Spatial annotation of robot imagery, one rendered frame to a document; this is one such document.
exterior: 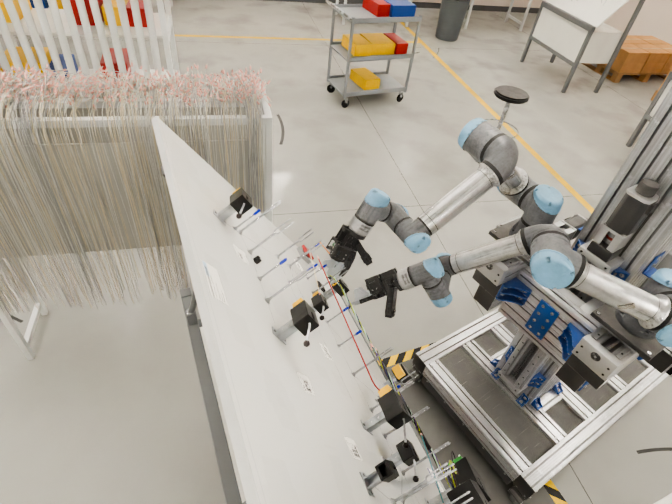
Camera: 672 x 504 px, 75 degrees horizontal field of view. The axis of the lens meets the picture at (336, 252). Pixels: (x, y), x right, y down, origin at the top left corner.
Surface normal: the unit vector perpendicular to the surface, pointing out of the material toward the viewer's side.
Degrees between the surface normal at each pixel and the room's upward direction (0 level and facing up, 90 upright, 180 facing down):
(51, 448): 0
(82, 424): 0
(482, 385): 0
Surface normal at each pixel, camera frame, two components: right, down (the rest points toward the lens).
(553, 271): -0.43, 0.56
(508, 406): 0.10, -0.73
